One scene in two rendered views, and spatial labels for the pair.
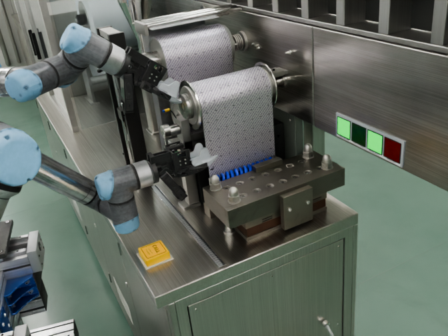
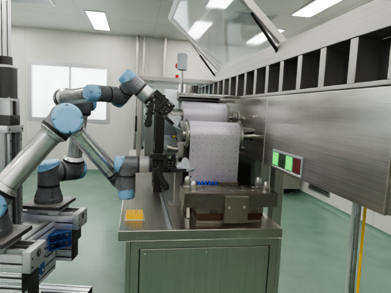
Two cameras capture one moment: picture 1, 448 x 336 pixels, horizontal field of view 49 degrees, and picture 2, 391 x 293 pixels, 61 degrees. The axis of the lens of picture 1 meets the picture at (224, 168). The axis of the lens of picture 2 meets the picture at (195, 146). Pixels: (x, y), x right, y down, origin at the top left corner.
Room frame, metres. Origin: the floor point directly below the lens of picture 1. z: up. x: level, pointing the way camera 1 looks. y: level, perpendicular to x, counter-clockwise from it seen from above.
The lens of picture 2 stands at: (-0.16, -0.35, 1.36)
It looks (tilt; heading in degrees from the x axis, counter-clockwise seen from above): 6 degrees down; 14
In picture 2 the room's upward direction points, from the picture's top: 3 degrees clockwise
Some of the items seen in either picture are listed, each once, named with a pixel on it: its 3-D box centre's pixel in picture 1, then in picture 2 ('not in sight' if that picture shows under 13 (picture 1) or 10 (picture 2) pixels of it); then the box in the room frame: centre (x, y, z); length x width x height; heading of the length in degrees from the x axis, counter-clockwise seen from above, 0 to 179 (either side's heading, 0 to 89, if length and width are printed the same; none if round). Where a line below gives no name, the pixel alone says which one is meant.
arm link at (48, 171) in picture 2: not in sight; (49, 171); (1.43, 0.88, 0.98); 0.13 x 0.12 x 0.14; 151
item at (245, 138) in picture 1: (241, 141); (213, 164); (1.36, -0.06, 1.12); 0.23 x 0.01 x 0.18; 115
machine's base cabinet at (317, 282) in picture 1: (147, 201); (170, 230); (2.24, 0.42, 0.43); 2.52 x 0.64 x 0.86; 25
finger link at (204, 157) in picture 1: (205, 156); (186, 164); (1.29, 0.05, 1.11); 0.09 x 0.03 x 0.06; 114
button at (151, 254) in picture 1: (154, 253); (134, 214); (1.12, 0.22, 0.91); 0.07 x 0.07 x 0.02; 25
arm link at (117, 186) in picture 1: (117, 183); (127, 164); (1.19, 0.30, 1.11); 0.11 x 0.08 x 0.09; 115
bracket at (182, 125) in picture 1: (183, 164); (175, 173); (1.37, 0.13, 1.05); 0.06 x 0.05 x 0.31; 115
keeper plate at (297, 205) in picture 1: (297, 207); (235, 209); (1.19, -0.20, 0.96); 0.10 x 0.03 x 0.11; 115
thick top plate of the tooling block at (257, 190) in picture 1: (275, 186); (227, 195); (1.26, -0.15, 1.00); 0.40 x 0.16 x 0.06; 115
